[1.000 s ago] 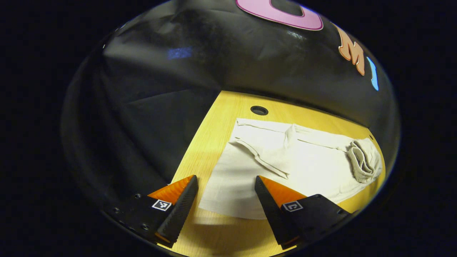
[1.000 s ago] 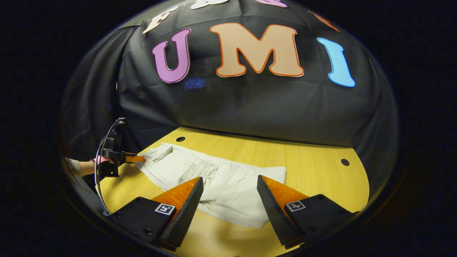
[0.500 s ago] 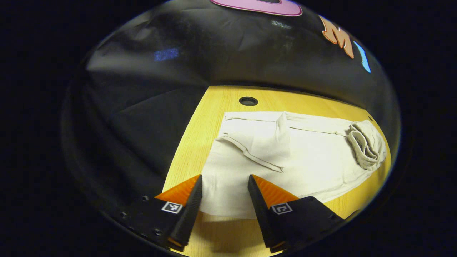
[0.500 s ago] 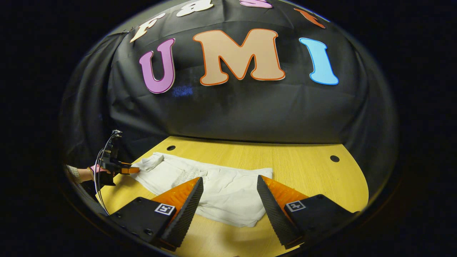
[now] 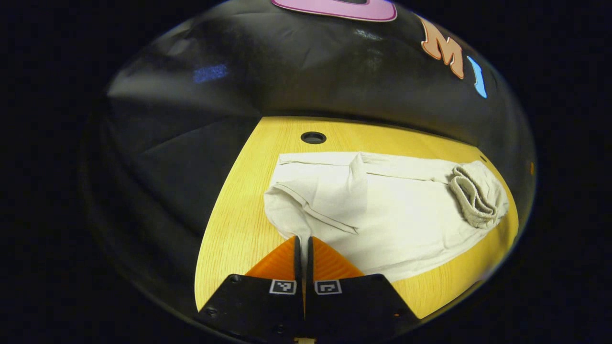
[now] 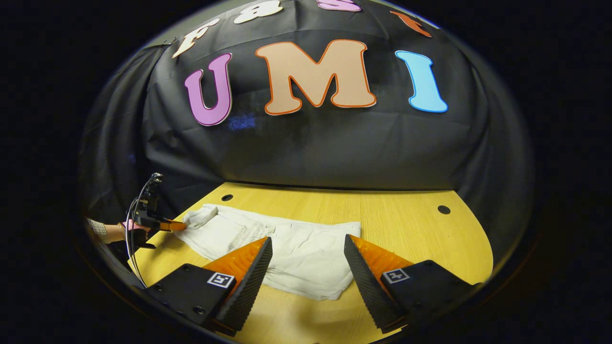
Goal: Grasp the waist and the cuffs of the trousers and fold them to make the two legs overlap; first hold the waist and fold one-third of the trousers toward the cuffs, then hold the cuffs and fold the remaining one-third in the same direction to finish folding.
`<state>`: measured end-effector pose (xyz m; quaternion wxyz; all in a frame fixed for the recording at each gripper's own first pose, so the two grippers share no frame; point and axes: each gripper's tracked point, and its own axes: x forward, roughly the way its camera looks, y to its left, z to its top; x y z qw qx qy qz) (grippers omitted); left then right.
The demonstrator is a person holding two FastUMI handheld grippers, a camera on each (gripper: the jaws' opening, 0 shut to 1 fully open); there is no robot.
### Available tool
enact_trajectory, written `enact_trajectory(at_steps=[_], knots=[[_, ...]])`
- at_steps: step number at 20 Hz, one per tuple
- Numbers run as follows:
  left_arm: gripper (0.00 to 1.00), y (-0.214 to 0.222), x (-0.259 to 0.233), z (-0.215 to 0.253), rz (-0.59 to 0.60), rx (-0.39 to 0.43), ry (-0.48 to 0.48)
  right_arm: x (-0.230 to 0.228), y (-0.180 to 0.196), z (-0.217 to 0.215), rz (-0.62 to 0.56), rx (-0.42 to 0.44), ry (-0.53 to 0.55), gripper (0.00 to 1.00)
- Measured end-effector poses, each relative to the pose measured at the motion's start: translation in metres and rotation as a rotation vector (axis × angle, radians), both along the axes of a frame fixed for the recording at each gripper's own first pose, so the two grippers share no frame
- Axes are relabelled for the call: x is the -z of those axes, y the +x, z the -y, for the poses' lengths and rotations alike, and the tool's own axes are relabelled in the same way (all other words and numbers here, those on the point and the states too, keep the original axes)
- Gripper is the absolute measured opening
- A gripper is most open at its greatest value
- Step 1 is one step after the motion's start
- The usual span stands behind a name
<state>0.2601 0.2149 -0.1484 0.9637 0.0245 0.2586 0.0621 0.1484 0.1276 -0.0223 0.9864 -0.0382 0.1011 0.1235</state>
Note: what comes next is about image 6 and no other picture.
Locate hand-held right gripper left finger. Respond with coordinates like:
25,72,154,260
143,236,273,336

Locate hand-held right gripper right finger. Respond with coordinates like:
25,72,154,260
343,234,481,334

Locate white jeans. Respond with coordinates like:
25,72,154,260
175,204,362,301

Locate black backdrop cloth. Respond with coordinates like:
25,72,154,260
79,0,535,268

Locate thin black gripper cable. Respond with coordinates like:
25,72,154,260
124,174,159,288

